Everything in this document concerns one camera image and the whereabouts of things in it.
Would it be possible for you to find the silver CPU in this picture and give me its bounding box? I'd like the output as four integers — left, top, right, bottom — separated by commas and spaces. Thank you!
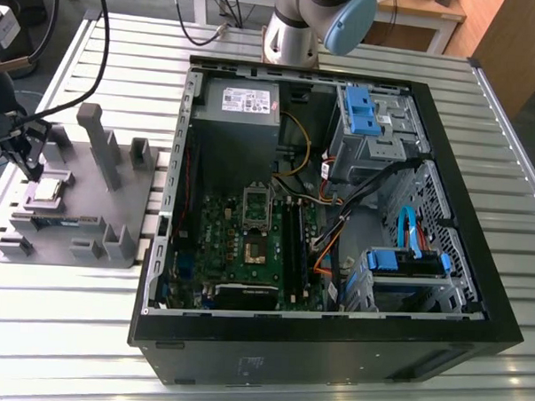
33, 178, 67, 202

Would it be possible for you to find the metal socket cover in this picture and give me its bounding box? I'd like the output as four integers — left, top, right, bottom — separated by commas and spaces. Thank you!
240, 183, 275, 234

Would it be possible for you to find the CPU socket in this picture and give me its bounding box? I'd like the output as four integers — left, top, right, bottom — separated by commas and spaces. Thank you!
240, 237, 273, 268

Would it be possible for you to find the RAM stick with gold edge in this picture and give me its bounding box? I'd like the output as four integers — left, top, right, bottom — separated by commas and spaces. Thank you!
10, 212, 101, 230

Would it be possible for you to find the grey parts rack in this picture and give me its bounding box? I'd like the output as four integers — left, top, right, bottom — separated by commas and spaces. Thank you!
0, 98, 162, 271

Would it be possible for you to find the blue port block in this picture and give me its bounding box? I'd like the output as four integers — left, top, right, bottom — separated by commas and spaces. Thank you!
176, 253, 196, 281

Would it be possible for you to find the green Dell motherboard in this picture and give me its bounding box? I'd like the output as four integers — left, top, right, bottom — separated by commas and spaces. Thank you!
153, 177, 336, 316

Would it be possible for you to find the grey power supply unit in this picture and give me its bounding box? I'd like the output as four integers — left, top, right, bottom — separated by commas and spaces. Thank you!
186, 75, 285, 199

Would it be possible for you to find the black graphics card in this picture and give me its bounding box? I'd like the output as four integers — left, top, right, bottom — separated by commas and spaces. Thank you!
212, 279, 280, 313

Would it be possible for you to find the black RAM slot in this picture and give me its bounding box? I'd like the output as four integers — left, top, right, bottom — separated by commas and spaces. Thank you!
287, 198, 309, 301
276, 197, 295, 300
281, 197, 302, 300

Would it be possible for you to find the empty blue disk carrier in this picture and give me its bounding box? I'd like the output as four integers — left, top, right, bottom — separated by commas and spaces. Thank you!
342, 85, 386, 138

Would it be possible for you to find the tall grey disk bay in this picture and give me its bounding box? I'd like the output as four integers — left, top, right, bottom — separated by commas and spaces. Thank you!
327, 83, 434, 188

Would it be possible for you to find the black PC case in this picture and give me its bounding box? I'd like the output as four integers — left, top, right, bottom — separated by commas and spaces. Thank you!
124, 51, 535, 401

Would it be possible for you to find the blue carrier with disk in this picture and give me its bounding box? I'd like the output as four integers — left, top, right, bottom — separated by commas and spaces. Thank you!
365, 248, 453, 281

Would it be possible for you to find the low grey disk bay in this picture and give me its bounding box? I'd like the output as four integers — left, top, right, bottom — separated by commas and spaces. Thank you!
341, 244, 487, 319

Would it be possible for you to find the wooden top white desk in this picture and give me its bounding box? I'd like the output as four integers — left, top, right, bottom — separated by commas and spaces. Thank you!
185, 0, 469, 58

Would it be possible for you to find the brown wooden cabinet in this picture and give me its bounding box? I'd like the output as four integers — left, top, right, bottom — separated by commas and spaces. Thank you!
468, 0, 535, 123

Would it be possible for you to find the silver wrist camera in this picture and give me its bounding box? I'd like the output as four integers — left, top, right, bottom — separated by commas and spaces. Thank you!
0, 4, 23, 52

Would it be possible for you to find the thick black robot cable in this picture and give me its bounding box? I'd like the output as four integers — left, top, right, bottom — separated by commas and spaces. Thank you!
25, 0, 114, 126

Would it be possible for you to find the red black twisted wire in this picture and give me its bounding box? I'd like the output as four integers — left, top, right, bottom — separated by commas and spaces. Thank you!
177, 138, 196, 237

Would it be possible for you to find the thin cable with silver plug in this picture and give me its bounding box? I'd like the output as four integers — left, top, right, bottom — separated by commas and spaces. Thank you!
169, 0, 235, 49

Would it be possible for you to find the yellow wire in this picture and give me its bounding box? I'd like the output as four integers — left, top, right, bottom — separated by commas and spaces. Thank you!
271, 110, 315, 181

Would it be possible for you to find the grey black wire bundle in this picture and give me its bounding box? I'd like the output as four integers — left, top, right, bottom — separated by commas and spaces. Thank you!
270, 174, 346, 210

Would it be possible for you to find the red wire with white plug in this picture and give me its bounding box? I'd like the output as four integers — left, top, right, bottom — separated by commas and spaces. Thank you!
318, 151, 338, 183

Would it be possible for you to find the orange data wire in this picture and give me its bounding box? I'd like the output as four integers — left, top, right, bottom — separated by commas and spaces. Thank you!
311, 227, 352, 277

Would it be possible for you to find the black sleeved cable bundle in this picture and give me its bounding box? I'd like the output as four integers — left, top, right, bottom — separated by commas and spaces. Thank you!
311, 152, 436, 258

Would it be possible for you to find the blue data wire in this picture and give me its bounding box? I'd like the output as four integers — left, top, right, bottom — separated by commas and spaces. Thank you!
397, 204, 429, 261

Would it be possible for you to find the red orange disk wire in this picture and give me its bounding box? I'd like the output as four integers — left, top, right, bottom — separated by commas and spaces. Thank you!
413, 218, 433, 256

